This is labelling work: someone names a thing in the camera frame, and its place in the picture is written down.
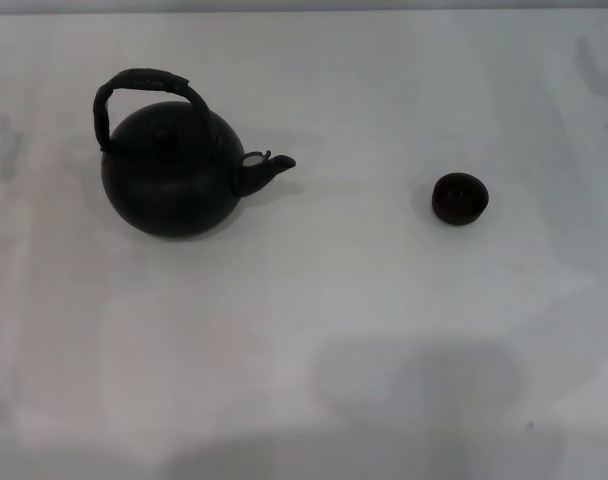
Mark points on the small dark brown teacup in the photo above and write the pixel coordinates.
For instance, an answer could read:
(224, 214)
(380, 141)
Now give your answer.
(459, 200)

